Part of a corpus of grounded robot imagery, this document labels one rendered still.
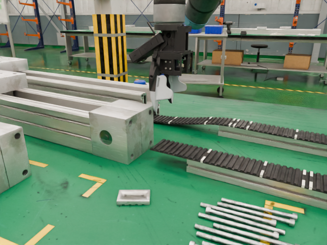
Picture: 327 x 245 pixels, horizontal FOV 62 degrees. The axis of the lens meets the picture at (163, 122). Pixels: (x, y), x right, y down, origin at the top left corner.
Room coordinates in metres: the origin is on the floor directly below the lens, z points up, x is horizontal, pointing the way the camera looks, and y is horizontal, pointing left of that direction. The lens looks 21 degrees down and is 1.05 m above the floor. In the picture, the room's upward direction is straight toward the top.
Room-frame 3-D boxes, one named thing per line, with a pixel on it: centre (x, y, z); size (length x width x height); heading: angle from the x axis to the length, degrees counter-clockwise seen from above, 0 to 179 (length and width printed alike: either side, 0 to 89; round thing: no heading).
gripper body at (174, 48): (0.69, -0.02, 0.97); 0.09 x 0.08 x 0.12; 62
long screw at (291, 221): (0.32, -0.13, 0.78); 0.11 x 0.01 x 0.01; 65
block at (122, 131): (0.54, 0.08, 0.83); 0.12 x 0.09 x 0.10; 152
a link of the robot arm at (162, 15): (0.69, -0.02, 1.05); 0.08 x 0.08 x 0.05
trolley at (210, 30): (3.81, -0.34, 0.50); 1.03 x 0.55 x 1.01; 79
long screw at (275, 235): (0.30, -0.10, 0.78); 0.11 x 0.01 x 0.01; 65
